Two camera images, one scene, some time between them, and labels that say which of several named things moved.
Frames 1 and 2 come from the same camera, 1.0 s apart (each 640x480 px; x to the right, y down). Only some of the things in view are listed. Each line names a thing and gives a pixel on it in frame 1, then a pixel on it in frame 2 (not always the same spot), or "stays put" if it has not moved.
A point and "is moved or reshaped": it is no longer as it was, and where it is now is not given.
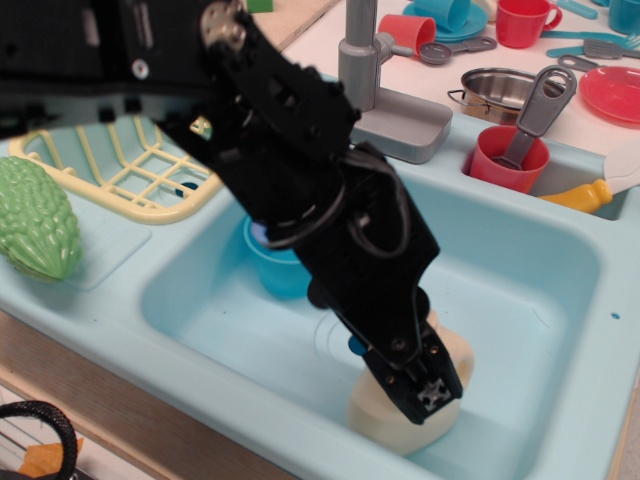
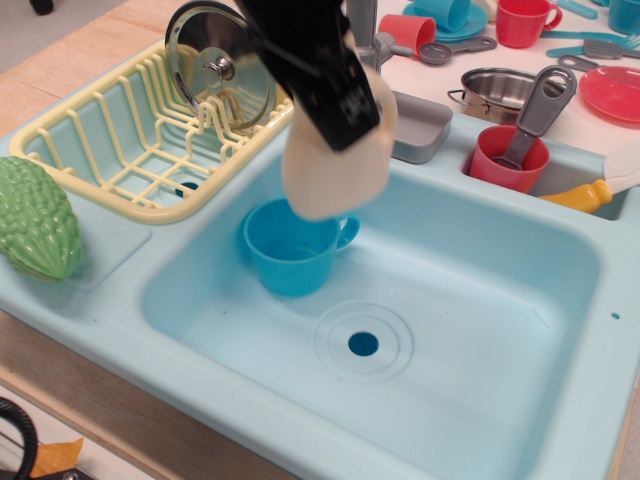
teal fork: [629, 40] stays put
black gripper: [347, 216] → [307, 42]
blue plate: [478, 20] stays put
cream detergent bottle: [380, 424] is moved or reshaped
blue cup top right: [624, 16] stays put
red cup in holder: [495, 141] stays put
